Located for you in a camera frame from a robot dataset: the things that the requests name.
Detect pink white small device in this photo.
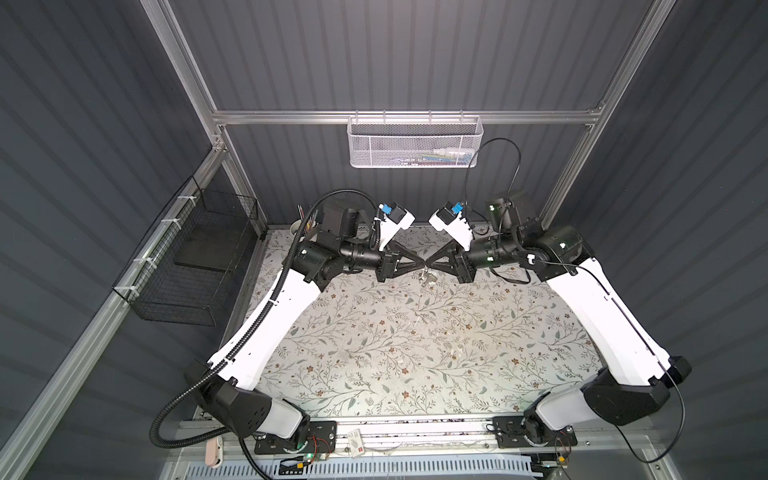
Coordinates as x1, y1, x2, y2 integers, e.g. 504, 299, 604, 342
204, 436, 223, 469

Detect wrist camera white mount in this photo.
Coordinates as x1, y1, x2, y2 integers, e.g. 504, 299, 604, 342
377, 203, 415, 251
429, 202, 474, 251

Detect black wire basket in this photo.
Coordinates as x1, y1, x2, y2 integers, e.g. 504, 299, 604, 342
113, 181, 260, 327

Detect silver metal key holder plate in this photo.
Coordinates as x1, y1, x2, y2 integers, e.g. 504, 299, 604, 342
420, 269, 438, 287

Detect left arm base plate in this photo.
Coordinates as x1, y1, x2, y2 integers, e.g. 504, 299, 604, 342
253, 420, 338, 455

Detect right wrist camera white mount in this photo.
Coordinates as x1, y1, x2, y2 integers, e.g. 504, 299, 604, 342
429, 202, 474, 251

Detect black corrugated cable conduit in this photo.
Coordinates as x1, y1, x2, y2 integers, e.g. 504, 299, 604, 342
148, 188, 379, 480

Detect pens in mug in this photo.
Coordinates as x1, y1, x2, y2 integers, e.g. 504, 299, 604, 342
297, 205, 317, 232

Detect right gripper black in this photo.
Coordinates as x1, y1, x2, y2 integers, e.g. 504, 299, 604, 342
421, 234, 512, 283

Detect white mug pen holder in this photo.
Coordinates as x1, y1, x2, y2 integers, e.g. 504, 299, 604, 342
290, 219, 305, 236

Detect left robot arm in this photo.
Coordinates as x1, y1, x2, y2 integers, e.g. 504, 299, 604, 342
194, 202, 423, 448

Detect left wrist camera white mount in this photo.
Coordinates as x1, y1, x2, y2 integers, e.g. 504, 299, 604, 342
377, 203, 415, 251

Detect small white tag device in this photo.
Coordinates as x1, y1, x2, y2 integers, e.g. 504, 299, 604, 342
346, 429, 365, 458

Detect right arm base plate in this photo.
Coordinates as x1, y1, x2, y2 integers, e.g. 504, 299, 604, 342
486, 415, 578, 449

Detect white wire mesh basket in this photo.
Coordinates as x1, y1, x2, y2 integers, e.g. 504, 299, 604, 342
346, 115, 485, 169

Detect white ribbed cable duct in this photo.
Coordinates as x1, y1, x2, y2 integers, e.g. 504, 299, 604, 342
185, 455, 541, 480

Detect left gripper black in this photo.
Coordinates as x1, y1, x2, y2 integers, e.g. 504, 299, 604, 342
339, 240, 425, 285

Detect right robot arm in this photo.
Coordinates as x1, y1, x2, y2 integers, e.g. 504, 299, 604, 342
426, 198, 692, 446

